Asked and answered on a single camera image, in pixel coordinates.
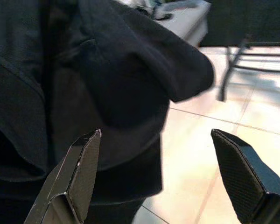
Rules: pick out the dark navy knit garment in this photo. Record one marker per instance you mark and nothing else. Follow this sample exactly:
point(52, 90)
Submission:
point(107, 81)

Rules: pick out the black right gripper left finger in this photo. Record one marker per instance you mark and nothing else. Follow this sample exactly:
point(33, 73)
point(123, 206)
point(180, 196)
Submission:
point(72, 182)

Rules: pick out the black metal clothes rack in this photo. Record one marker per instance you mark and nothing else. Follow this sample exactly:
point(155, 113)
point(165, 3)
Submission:
point(226, 77)

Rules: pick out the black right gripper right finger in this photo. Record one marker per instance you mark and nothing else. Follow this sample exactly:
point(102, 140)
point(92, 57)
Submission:
point(252, 186)

